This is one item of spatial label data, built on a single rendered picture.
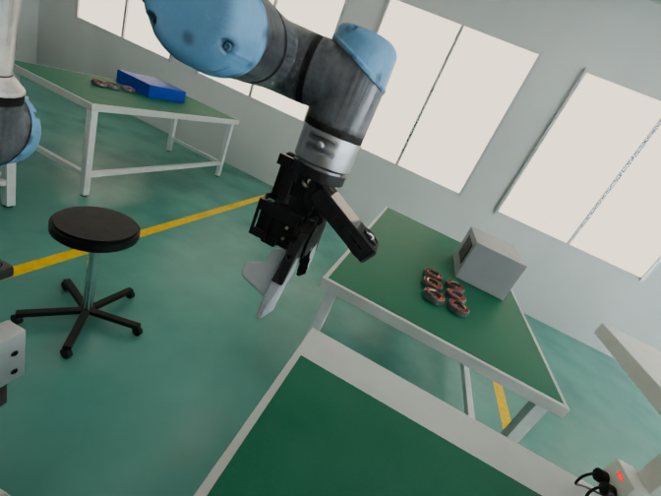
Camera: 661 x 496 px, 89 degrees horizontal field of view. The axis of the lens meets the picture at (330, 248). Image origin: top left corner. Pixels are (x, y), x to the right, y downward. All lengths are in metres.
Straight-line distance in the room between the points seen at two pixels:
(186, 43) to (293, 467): 0.76
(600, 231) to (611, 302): 0.88
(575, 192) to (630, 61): 1.31
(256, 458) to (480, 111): 4.15
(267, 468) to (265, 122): 4.59
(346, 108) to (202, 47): 0.17
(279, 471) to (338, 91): 0.71
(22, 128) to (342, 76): 0.50
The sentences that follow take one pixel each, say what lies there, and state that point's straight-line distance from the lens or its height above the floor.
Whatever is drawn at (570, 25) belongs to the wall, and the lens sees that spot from 4.73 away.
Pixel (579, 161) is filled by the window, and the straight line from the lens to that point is 4.68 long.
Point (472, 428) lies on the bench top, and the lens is 1.23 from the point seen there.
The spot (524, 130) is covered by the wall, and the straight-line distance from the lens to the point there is 4.53.
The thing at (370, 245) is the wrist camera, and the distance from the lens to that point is 0.43.
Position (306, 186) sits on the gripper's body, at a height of 1.32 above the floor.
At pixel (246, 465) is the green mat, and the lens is 0.82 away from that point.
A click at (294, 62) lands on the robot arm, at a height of 1.45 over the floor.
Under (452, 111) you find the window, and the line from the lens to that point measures 4.46.
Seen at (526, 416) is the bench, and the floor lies 0.61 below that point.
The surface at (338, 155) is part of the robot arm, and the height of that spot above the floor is 1.38.
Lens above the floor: 1.43
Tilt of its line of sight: 23 degrees down
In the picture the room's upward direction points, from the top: 24 degrees clockwise
